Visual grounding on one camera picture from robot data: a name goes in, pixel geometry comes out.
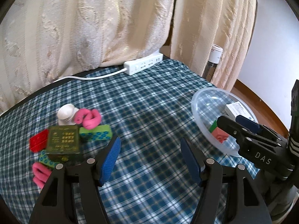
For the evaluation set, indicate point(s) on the green and pink block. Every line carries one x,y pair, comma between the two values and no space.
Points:
219,134

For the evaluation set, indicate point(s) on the cream patterned curtain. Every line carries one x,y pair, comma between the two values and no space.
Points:
44,40

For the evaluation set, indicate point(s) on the white plastic jar lid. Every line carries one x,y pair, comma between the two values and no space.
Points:
66,114

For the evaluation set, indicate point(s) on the clear plastic bowl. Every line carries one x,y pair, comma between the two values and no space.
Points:
207,106

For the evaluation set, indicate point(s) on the red building block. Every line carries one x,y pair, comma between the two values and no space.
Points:
38,142

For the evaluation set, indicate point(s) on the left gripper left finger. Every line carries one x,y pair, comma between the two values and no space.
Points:
56,202

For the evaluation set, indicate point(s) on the white power strip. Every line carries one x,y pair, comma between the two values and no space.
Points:
134,66

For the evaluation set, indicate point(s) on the dark green tea box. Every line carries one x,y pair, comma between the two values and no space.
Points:
63,144

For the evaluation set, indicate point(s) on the pink foam roller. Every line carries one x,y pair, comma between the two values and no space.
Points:
89,119
41,174

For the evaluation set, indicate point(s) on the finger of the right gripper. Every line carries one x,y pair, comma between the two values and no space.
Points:
248,124
229,126

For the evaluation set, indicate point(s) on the blue plaid tablecloth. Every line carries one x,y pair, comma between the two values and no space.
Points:
149,111

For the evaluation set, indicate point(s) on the green dotted block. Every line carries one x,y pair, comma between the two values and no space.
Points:
45,160
100,133

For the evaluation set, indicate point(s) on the white medicine box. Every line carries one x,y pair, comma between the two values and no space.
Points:
235,109

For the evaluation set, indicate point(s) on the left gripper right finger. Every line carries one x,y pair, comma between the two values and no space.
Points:
244,204

